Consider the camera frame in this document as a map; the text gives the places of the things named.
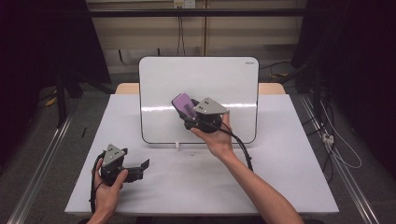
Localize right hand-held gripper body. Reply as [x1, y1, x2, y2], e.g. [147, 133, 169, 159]
[183, 97, 231, 134]

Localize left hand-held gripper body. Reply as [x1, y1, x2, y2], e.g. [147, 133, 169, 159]
[99, 144, 145, 187]

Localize purple and black whiteboard eraser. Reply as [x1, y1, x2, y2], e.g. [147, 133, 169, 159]
[171, 91, 199, 120]

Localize white whiteboard with black rim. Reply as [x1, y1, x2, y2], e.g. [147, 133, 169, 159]
[138, 56, 260, 145]

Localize person's right hand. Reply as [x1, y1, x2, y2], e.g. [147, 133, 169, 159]
[190, 112, 235, 161]

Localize person's left hand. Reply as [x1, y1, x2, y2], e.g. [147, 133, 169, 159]
[92, 158, 129, 217]

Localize white table cover sheet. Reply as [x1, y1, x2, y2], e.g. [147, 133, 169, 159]
[64, 92, 340, 217]

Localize wooden table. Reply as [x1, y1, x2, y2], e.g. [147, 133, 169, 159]
[115, 82, 287, 95]

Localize black metal stand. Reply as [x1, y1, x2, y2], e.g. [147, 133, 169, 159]
[54, 69, 83, 129]

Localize black horizontal bar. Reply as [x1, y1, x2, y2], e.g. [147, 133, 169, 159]
[88, 8, 307, 18]

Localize black curtain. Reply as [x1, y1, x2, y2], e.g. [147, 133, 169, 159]
[0, 0, 112, 162]
[290, 0, 396, 178]

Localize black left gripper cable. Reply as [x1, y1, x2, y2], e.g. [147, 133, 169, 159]
[89, 151, 106, 215]

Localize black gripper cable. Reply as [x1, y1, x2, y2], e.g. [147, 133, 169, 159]
[89, 151, 106, 215]
[214, 122, 255, 173]

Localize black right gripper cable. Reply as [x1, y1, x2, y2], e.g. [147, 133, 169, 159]
[214, 122, 255, 173]

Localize black hanging cables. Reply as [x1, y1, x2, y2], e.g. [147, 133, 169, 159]
[177, 15, 187, 57]

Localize black floor cable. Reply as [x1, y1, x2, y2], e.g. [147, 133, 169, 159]
[260, 61, 293, 79]

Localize aluminium floor rail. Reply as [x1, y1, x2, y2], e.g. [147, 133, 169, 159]
[298, 92, 381, 224]
[6, 102, 80, 224]

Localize white wall socket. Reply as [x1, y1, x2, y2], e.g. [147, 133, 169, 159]
[173, 0, 196, 9]

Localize black cable bundle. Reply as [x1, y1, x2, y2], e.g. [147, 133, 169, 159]
[304, 90, 336, 185]

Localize white cable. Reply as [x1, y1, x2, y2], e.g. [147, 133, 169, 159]
[320, 101, 363, 171]

